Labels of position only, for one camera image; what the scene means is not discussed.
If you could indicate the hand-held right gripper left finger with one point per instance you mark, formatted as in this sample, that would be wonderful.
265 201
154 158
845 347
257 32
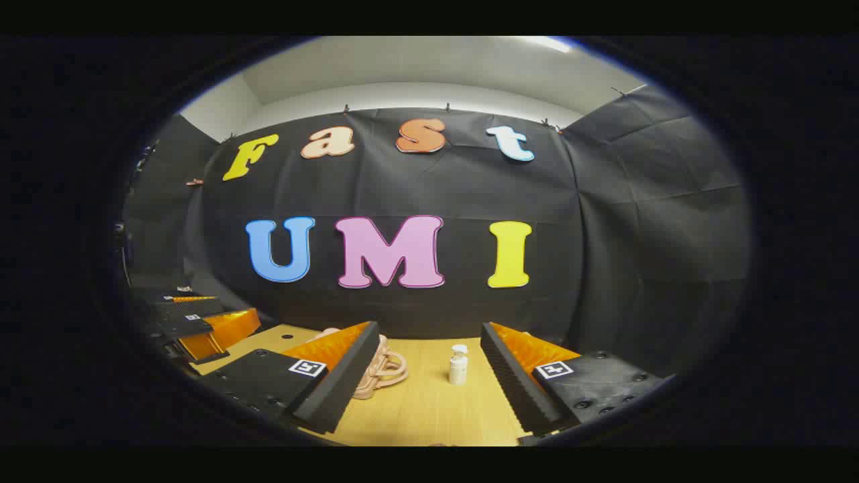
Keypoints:
339 389

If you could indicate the white pump bottle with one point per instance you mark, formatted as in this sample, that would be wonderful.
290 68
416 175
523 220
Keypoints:
458 369

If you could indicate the black backdrop cloth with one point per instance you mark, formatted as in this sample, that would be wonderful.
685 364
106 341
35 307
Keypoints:
604 235

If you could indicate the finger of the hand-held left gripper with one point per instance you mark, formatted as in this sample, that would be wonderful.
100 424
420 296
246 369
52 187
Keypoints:
221 332
184 305

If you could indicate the pink suitcase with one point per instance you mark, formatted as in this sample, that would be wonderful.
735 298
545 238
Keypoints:
368 386

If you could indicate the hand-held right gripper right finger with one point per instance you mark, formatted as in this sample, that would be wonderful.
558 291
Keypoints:
513 386

